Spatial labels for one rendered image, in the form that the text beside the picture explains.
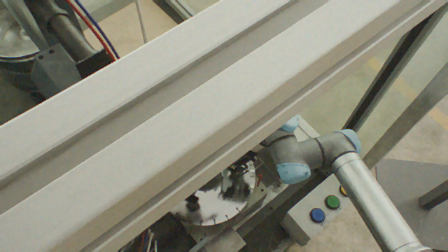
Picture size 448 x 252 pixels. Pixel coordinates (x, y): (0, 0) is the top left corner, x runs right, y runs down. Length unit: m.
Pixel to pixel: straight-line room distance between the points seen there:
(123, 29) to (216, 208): 1.00
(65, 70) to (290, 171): 0.55
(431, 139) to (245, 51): 2.61
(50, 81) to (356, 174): 0.69
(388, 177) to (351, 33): 2.35
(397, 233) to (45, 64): 0.78
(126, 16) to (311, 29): 1.82
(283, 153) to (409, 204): 1.57
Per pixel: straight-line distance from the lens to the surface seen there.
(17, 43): 1.60
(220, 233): 1.38
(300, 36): 0.16
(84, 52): 0.77
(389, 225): 0.94
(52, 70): 0.84
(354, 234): 2.35
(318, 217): 1.35
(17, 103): 1.82
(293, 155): 0.99
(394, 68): 1.04
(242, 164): 1.12
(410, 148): 2.67
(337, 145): 1.03
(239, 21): 0.16
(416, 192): 2.54
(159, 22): 1.92
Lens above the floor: 2.16
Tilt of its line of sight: 62 degrees down
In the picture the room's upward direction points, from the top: 4 degrees clockwise
